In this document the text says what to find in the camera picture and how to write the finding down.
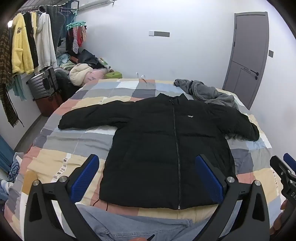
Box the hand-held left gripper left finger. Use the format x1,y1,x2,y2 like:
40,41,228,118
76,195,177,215
23,154,102,241

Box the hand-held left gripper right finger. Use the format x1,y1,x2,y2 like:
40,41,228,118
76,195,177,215
195,155,270,241

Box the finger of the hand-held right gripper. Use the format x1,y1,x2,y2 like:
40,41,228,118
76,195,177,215
283,152,296,166
270,155,296,186

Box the black puffer jacket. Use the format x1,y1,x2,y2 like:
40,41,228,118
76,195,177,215
58,93,260,210

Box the pale clothes pile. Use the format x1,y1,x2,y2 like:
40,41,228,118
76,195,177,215
55,53,77,72

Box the person's right hand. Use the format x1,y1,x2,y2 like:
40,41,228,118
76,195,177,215
270,200,289,235

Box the bed with patchwork cover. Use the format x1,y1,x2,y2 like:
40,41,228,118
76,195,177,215
3,78,284,241

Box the light blue jeans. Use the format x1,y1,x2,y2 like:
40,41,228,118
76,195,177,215
76,204,193,241

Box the blue printed bag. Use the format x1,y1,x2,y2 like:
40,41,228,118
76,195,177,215
8,152,25,183

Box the red-brown suitcase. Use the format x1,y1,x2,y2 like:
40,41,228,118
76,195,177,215
33,91,63,117

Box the white shoe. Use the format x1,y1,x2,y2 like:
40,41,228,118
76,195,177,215
0,179,13,194

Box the blue curtain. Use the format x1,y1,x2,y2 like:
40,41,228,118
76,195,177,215
0,134,15,174

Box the grey fleece garment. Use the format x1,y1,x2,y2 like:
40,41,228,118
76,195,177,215
174,79,240,109

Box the cream plush jacket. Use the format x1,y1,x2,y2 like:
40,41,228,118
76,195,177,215
69,63,94,87

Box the silver suitcase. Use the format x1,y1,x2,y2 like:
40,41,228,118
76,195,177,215
26,67,59,100

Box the grey door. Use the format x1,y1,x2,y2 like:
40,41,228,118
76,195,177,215
222,13,270,110

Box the teal cloth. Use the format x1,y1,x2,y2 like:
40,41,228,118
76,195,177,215
5,74,27,101

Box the black clothing pile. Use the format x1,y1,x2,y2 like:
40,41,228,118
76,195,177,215
77,49,104,69

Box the green clip hanger with laundry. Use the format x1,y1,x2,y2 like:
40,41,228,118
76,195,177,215
66,21,88,54

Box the white fleece robe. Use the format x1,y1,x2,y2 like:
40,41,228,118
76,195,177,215
35,13,58,70

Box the black hanging garment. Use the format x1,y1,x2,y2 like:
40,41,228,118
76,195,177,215
23,11,39,69

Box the yellow fleece robe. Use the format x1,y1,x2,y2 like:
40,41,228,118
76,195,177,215
11,13,35,75

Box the white air conditioner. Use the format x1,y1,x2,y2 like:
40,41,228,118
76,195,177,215
77,0,114,10

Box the thin black cord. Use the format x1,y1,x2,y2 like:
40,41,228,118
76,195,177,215
91,198,110,211

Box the white and grey wall panel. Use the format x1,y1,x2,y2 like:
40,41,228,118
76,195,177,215
149,30,170,37

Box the metal clothes rail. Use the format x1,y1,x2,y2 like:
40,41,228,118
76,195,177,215
14,0,78,16

